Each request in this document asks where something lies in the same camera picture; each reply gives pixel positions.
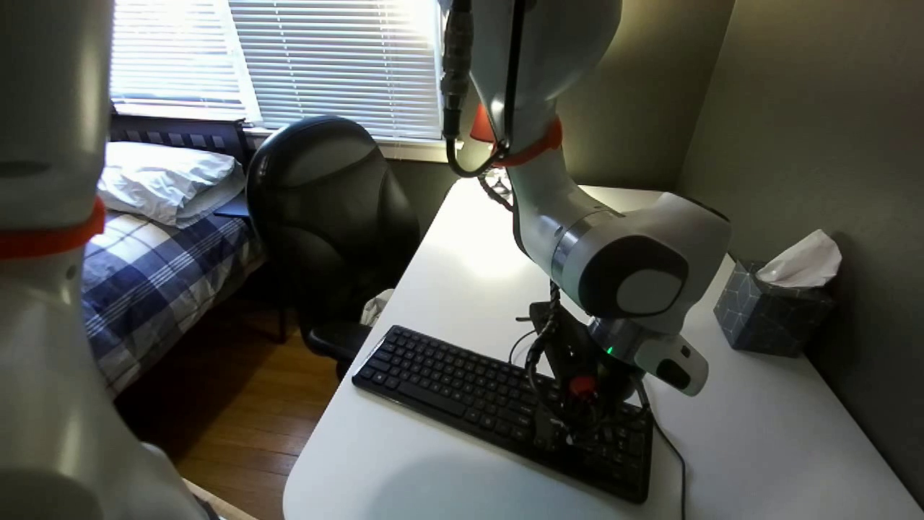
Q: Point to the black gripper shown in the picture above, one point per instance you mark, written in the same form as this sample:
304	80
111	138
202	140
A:
579	358

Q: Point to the black computer keyboard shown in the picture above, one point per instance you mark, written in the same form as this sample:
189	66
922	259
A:
434	376

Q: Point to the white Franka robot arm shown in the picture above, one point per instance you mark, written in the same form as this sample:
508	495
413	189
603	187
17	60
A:
615	251

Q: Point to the grey patterned tissue box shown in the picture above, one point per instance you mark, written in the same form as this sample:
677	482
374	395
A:
768	320

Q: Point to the crumpled white cloth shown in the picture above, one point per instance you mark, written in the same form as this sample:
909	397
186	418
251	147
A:
376	307

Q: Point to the black office chair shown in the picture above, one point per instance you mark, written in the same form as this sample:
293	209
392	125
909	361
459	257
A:
326	213

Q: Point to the blue plaid bed blanket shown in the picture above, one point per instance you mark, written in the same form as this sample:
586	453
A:
161	280

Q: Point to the white window blinds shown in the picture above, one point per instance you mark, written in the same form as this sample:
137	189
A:
288	60

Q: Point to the white pillow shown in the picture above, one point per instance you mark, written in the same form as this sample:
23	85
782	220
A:
173	177

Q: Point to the dark wooden headboard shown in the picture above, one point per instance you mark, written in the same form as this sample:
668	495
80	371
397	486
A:
173	131

